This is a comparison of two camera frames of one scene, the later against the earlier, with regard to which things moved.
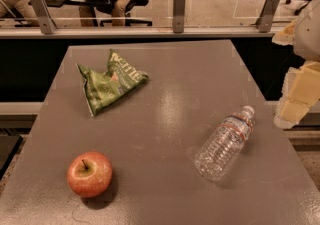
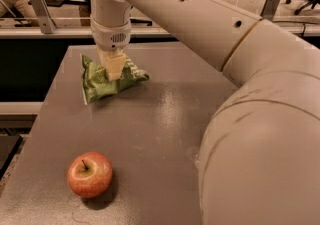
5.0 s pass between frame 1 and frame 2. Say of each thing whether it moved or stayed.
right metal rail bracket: stayed
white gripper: moved
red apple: stayed
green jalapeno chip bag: moved
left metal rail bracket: stayed
